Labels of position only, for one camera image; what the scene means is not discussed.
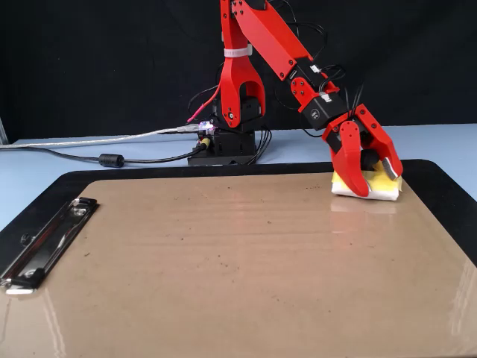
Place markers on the black backdrop cloth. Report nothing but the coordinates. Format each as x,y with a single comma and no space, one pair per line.
93,56

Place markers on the small lit controller board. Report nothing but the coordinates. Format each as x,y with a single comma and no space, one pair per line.
207,127

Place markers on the silver metal clipboard clip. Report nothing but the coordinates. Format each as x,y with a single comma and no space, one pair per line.
44,246

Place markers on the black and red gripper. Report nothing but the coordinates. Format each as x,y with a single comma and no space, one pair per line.
324,112

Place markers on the yellow white sponge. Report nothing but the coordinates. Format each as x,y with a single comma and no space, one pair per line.
380,188

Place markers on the brown glossy clipboard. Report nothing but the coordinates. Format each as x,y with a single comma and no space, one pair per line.
238,298

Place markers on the grey metal post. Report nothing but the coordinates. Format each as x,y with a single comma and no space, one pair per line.
2,130

